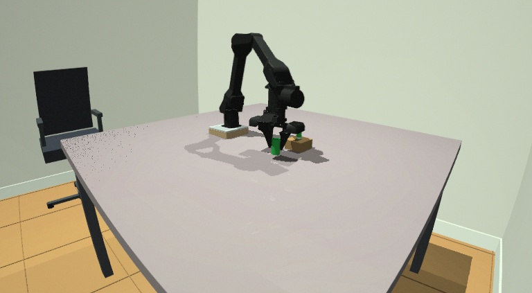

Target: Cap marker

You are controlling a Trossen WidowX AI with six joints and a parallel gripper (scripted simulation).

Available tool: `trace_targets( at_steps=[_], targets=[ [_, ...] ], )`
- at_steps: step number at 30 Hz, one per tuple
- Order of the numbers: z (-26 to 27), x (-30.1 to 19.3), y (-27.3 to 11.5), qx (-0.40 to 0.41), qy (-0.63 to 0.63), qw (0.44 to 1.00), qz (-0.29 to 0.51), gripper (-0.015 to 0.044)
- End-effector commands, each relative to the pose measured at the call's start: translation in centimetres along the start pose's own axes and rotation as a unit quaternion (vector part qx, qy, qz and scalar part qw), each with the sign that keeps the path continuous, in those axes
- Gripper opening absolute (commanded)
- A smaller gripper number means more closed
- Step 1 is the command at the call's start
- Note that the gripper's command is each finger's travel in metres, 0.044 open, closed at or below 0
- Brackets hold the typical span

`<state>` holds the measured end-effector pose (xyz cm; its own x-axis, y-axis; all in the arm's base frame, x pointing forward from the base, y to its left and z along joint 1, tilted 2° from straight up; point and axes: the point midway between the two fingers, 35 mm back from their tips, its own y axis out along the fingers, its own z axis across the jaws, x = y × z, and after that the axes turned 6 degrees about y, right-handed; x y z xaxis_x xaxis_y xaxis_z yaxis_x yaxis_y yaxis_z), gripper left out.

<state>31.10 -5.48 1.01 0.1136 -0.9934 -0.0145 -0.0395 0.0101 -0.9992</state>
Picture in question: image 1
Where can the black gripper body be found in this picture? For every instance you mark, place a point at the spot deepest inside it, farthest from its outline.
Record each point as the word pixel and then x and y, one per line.
pixel 294 127

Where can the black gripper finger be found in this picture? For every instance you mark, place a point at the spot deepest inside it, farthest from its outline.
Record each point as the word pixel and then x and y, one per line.
pixel 284 138
pixel 268 135

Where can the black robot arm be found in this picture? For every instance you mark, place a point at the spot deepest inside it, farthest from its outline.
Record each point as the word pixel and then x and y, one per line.
pixel 281 87

